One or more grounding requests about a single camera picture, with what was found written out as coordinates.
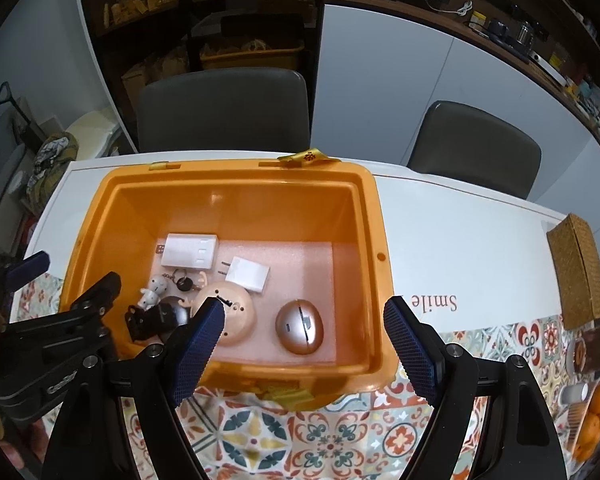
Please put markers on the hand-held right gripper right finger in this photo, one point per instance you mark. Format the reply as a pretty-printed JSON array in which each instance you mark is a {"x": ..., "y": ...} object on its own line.
[{"x": 412, "y": 355}]

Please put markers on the cream cushion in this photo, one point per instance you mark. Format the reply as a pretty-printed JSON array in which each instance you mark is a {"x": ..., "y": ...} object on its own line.
[{"x": 90, "y": 130}]

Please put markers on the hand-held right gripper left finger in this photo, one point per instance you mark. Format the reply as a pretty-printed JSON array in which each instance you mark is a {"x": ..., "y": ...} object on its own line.
[{"x": 195, "y": 355}]

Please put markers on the cardboard box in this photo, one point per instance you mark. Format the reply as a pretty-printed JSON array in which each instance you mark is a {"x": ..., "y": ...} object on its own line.
[{"x": 140, "y": 80}]

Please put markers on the white fruit bowl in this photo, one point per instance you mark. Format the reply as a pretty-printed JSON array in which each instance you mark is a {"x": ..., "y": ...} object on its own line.
[{"x": 577, "y": 415}]

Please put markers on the dark wooden shelf unit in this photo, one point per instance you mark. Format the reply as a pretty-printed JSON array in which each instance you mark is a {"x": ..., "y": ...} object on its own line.
[{"x": 180, "y": 25}]

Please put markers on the white power adapter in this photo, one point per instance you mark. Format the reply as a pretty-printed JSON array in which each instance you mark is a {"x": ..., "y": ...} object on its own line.
[{"x": 250, "y": 275}]

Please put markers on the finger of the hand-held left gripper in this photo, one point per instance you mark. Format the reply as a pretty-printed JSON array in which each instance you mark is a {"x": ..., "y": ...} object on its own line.
[
  {"x": 100, "y": 292},
  {"x": 30, "y": 265}
]

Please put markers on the beige round device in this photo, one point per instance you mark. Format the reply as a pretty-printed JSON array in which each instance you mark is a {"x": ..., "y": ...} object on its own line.
[{"x": 235, "y": 317}]

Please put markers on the white doctor figurine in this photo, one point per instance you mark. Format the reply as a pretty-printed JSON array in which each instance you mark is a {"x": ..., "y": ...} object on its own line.
[{"x": 154, "y": 290}]

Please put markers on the white battery charger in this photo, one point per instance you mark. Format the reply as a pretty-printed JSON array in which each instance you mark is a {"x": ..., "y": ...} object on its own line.
[{"x": 185, "y": 250}]

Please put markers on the yellow ribbon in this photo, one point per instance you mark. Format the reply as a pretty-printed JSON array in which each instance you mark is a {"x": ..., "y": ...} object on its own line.
[
  {"x": 307, "y": 156},
  {"x": 162, "y": 165}
]

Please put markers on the grey chair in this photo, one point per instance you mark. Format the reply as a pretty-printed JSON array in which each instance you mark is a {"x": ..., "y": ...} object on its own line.
[
  {"x": 225, "y": 110},
  {"x": 475, "y": 145}
]

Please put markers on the orange plastic bin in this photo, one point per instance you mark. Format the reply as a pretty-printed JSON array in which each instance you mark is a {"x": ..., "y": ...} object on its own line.
[{"x": 230, "y": 200}]

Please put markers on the dark wooden counter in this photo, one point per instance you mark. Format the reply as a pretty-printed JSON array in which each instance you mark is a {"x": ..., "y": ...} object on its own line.
[{"x": 430, "y": 2}]

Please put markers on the silver egg-shaped device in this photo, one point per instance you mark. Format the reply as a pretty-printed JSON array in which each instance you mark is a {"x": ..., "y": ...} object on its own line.
[{"x": 292, "y": 330}]

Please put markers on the woven box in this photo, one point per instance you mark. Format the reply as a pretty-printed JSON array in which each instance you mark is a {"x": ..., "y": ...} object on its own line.
[{"x": 577, "y": 272}]

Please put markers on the black bike light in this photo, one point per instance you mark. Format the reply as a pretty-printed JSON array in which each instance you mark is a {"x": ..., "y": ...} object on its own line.
[{"x": 152, "y": 320}]

